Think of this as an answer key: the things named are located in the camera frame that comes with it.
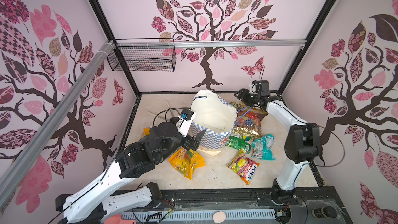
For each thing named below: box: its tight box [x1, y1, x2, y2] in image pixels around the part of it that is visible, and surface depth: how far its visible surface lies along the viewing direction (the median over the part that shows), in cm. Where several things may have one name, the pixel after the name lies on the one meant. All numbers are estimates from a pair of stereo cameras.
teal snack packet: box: [251, 134, 276, 161], surface depth 89 cm
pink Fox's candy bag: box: [228, 148, 261, 186], surface depth 81 cm
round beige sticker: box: [212, 211, 226, 224], surface depth 69 cm
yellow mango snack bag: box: [168, 147, 206, 180], surface depth 81 cm
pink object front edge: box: [104, 214, 137, 224], surface depth 68 cm
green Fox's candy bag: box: [224, 132, 253, 155], surface depth 92 cm
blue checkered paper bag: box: [190, 90, 238, 153], surface depth 87 cm
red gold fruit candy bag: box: [232, 105, 269, 136], surface depth 97 cm
